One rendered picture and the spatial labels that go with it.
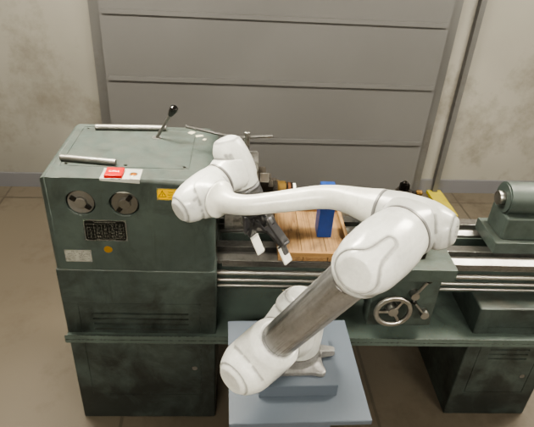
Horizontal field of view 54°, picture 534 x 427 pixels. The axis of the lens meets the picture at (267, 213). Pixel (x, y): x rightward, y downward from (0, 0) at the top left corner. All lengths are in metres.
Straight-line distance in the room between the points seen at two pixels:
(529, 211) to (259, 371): 1.38
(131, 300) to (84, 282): 0.19
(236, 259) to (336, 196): 0.88
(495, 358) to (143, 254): 1.62
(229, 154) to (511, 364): 1.74
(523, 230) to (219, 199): 1.45
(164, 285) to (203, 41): 2.16
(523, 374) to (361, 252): 1.85
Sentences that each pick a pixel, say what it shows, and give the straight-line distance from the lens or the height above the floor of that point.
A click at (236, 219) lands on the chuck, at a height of 1.03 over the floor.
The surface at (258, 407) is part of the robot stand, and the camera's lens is 1.72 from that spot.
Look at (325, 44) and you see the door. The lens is 3.87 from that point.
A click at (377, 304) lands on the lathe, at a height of 0.74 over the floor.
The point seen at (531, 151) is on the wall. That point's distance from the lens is 4.84.
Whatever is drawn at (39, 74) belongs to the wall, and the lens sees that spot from 4.14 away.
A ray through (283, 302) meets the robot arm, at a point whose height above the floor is 1.06.
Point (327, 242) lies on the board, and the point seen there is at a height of 0.89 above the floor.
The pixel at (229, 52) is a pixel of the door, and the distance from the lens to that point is 3.83.
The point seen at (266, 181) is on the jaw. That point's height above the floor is 1.18.
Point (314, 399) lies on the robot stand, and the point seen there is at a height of 0.75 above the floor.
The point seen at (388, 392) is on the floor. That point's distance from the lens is 2.84.
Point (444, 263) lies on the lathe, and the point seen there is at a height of 0.92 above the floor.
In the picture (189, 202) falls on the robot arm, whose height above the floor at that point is 1.41.
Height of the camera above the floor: 2.12
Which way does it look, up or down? 32 degrees down
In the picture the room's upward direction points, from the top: 4 degrees clockwise
